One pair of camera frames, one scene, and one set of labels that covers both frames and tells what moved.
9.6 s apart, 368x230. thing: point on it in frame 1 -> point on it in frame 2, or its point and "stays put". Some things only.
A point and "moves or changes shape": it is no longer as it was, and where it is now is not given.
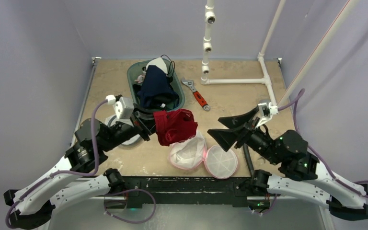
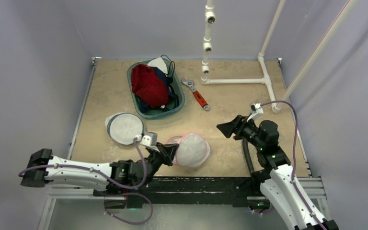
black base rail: (140, 190) stays put
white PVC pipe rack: (265, 80) stays put
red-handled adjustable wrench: (197, 95) stays put
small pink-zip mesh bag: (191, 153) moves or changes shape
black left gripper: (144, 129) -> (167, 151)
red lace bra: (174, 126) -> (148, 86)
